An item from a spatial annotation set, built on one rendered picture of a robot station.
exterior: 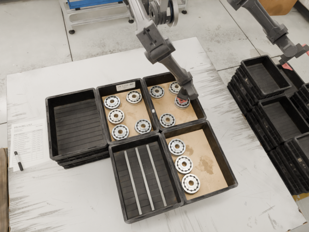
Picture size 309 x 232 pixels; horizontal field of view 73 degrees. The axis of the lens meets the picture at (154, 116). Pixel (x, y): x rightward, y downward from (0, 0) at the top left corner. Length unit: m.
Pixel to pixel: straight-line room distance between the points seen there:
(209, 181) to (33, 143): 1.12
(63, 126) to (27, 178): 0.37
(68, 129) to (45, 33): 2.13
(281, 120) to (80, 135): 1.73
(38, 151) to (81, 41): 1.88
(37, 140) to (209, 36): 2.54
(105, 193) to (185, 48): 1.32
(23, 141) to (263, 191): 1.55
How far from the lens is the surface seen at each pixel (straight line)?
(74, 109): 1.43
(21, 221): 1.47
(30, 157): 1.53
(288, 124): 2.25
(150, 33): 0.79
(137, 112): 1.35
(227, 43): 3.21
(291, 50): 1.22
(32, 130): 1.61
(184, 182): 1.19
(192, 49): 1.94
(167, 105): 1.39
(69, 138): 1.34
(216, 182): 1.27
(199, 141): 1.31
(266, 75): 2.31
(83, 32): 3.19
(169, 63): 0.91
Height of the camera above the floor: 2.01
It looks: 62 degrees down
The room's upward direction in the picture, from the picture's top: 7 degrees clockwise
